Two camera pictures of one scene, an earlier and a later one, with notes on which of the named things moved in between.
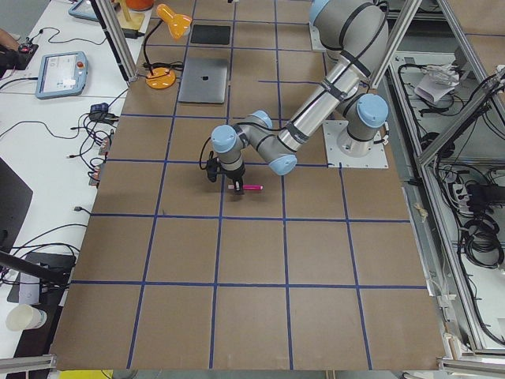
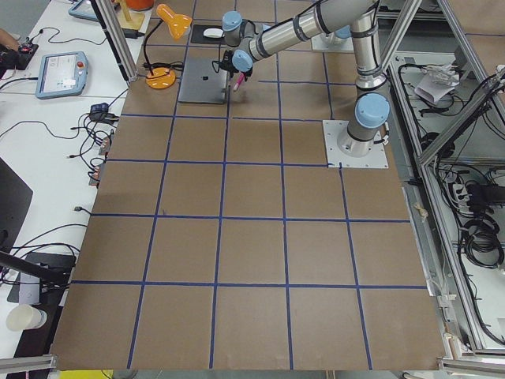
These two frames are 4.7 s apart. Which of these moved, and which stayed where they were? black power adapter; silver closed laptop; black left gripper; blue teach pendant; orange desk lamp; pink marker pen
Moved: pink marker pen; black left gripper
Stayed: orange desk lamp; blue teach pendant; black power adapter; silver closed laptop
